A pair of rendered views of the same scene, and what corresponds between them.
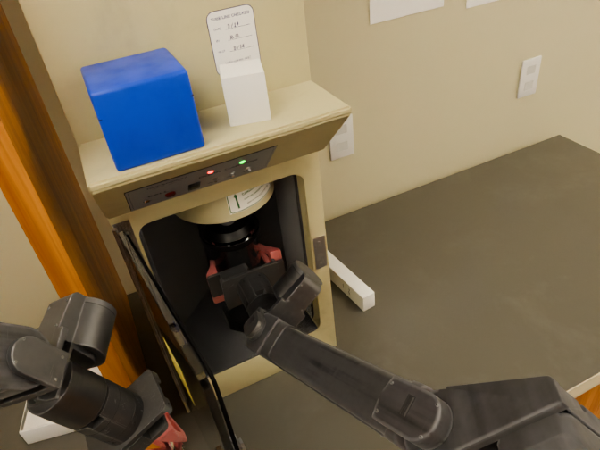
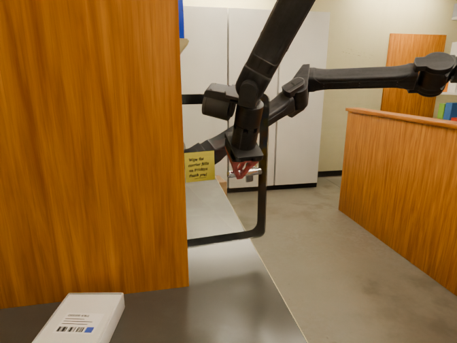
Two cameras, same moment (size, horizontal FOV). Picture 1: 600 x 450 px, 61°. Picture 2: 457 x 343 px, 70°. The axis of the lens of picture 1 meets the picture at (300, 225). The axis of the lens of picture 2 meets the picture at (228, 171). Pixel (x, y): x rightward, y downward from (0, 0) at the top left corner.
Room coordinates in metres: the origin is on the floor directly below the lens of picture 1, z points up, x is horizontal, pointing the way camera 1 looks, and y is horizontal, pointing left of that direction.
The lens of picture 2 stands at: (0.26, 0.96, 1.42)
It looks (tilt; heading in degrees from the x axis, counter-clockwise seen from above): 16 degrees down; 279
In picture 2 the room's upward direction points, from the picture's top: straight up
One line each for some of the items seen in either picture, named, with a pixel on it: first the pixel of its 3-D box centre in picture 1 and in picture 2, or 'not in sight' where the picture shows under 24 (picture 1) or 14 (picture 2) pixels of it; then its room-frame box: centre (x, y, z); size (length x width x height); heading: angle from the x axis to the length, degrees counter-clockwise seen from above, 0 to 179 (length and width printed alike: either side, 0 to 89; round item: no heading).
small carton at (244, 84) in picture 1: (245, 92); not in sight; (0.59, 0.04, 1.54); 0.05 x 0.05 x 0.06; 6
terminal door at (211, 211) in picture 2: (194, 395); (212, 173); (0.43, 0.17, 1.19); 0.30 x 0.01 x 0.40; 27
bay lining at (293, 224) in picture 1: (221, 245); not in sight; (0.75, 0.15, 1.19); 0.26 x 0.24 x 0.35; 111
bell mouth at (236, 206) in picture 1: (219, 179); not in sight; (0.73, 0.12, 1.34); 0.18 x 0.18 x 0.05
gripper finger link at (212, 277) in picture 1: (225, 274); not in sight; (0.69, 0.14, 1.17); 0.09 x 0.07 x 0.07; 20
